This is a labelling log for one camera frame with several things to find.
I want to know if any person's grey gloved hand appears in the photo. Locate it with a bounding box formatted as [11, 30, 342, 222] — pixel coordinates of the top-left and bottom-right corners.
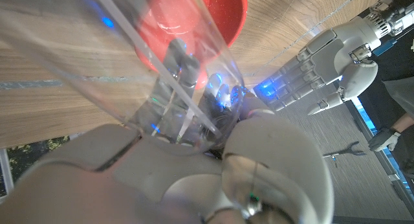
[367, 126, 402, 153]

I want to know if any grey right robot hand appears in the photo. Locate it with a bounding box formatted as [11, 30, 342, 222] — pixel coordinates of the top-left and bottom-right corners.
[0, 38, 336, 224]

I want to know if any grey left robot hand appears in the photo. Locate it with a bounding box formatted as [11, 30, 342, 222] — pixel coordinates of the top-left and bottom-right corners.
[253, 16, 383, 117]

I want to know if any person's forearm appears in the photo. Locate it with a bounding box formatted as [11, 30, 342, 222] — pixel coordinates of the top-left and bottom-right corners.
[392, 112, 414, 138]

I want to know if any red bowl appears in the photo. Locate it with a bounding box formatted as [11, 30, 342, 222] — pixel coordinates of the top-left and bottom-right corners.
[134, 0, 249, 91]

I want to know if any black forked tool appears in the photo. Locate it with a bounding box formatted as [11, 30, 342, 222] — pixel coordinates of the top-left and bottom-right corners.
[322, 140, 367, 159]

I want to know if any person in dark clothes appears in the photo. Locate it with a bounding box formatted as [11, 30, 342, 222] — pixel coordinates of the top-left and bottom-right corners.
[355, 21, 414, 199]

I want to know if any printed window backdrop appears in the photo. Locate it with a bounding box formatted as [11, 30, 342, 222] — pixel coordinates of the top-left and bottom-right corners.
[0, 135, 71, 199]

